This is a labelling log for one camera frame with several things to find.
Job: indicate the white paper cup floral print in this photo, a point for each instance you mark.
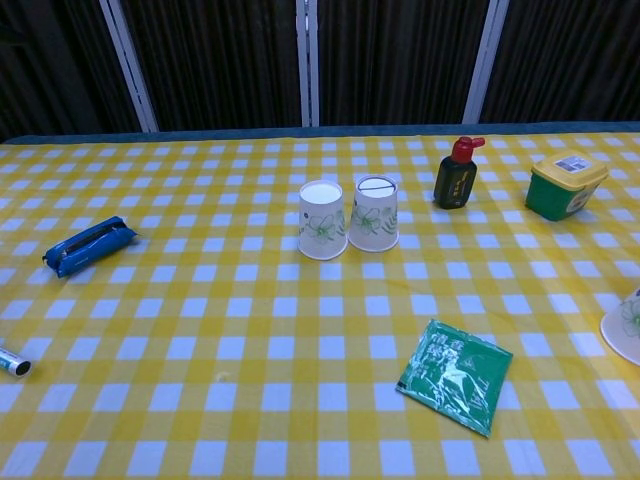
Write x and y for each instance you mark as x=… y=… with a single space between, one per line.
x=627 y=332
x=321 y=227

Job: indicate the yellow white checkered tablecloth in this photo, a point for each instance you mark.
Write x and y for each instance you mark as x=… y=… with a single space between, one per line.
x=300 y=320

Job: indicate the black ink bottle red cap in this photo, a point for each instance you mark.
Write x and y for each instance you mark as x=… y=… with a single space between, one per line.
x=455 y=184

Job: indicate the green foil sachet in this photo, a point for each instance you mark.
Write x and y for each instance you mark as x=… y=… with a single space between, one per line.
x=452 y=377

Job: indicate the black curtain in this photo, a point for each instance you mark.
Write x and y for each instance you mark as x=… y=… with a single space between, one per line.
x=225 y=60

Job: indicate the blue snack packet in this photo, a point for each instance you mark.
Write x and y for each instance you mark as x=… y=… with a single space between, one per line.
x=85 y=248

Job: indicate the green tub yellow lid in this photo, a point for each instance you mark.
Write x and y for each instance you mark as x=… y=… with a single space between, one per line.
x=560 y=196

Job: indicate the white partition post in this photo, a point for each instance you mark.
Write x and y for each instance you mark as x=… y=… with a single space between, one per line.
x=130 y=65
x=308 y=62
x=484 y=60

